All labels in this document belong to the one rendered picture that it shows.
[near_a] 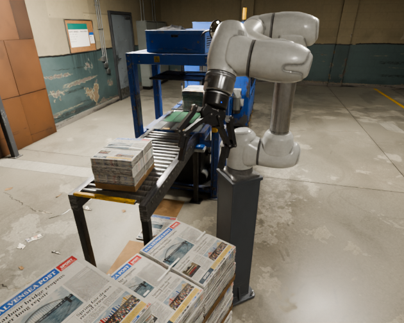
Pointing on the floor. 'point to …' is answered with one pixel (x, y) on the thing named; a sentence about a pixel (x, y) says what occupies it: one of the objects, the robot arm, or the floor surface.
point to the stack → (182, 275)
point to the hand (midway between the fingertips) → (201, 161)
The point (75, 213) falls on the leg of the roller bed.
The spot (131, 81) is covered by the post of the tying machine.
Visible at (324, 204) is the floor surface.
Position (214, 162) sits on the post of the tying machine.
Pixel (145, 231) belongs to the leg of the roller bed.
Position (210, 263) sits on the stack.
